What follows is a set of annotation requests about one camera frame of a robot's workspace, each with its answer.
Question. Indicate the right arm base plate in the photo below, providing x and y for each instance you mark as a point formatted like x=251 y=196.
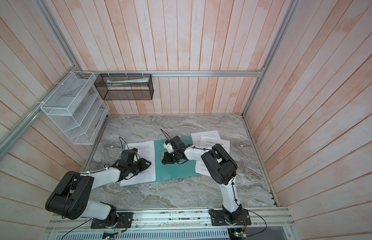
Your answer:
x=224 y=218

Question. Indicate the camera cable black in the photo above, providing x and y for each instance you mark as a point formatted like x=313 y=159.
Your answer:
x=124 y=144
x=168 y=137

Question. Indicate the green file folder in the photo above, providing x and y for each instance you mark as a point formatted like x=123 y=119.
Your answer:
x=172 y=171

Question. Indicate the papers in black basket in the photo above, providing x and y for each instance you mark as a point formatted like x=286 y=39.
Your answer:
x=128 y=82

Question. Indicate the horizontal aluminium wall bar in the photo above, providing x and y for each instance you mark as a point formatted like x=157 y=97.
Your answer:
x=235 y=73

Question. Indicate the black mesh wall basket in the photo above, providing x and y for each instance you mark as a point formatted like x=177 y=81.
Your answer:
x=120 y=87

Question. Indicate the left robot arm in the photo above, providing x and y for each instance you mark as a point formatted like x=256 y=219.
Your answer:
x=71 y=197

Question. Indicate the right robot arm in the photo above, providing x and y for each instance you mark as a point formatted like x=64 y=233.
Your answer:
x=221 y=167

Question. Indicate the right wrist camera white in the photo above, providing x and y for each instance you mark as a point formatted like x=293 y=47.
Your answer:
x=168 y=146

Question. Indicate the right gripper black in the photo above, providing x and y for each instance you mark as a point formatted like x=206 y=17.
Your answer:
x=168 y=159

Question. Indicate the right camera cable black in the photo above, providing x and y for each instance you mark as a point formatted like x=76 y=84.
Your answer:
x=168 y=137

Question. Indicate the aluminium mounting rail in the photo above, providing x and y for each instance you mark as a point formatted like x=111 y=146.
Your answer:
x=162 y=219

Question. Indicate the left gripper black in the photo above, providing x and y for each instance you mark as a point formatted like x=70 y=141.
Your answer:
x=144 y=165

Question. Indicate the printed paper sheet front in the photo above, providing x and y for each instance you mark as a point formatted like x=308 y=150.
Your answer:
x=144 y=150

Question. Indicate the white wire mesh shelf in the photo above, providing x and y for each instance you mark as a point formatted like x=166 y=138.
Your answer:
x=75 y=110

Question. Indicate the left camera cable black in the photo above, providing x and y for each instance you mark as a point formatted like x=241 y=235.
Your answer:
x=124 y=144

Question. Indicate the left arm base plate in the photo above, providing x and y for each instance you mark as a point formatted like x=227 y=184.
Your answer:
x=122 y=220

